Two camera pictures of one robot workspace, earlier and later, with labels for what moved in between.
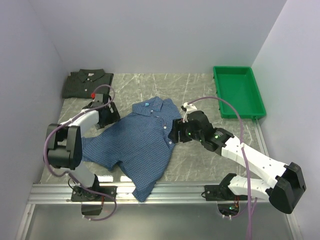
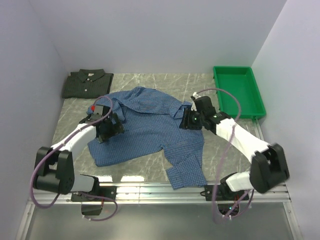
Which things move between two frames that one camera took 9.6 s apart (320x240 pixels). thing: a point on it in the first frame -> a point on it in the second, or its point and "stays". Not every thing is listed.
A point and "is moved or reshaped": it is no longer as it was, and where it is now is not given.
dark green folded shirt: (82, 84) stays
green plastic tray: (239, 86) stays
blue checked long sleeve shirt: (138, 143) is moved or reshaped
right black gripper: (176, 125) -> (186, 123)
